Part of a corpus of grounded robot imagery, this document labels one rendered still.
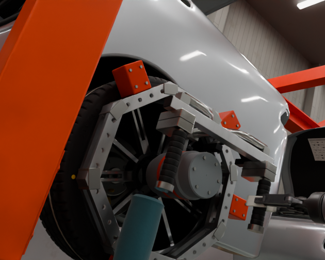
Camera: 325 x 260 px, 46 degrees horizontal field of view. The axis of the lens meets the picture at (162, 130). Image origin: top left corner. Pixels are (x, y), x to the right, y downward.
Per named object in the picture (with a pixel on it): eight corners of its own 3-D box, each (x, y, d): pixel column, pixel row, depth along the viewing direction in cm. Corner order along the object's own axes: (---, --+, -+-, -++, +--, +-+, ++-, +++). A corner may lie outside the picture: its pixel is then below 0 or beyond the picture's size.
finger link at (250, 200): (266, 207, 103) (265, 207, 103) (246, 206, 108) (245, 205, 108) (269, 197, 104) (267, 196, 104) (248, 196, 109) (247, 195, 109)
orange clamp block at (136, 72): (138, 92, 120) (128, 65, 119) (152, 87, 114) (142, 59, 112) (120, 98, 116) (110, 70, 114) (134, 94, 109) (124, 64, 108)
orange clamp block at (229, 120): (212, 141, 137) (226, 128, 143) (228, 139, 131) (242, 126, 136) (204, 124, 136) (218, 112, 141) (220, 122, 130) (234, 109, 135)
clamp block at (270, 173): (250, 182, 117) (254, 166, 119) (275, 182, 110) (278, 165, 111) (240, 176, 114) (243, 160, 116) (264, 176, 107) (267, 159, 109)
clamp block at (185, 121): (168, 137, 99) (174, 119, 101) (192, 134, 92) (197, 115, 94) (154, 129, 97) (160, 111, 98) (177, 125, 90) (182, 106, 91)
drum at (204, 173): (171, 204, 122) (182, 163, 127) (218, 208, 105) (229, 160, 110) (136, 189, 115) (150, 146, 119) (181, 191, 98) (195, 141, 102)
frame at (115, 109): (199, 281, 126) (234, 133, 143) (213, 286, 120) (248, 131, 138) (52, 237, 98) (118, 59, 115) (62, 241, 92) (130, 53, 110)
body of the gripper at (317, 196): (318, 217, 88) (283, 214, 95) (336, 228, 92) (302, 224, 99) (322, 187, 90) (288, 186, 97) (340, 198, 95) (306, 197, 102)
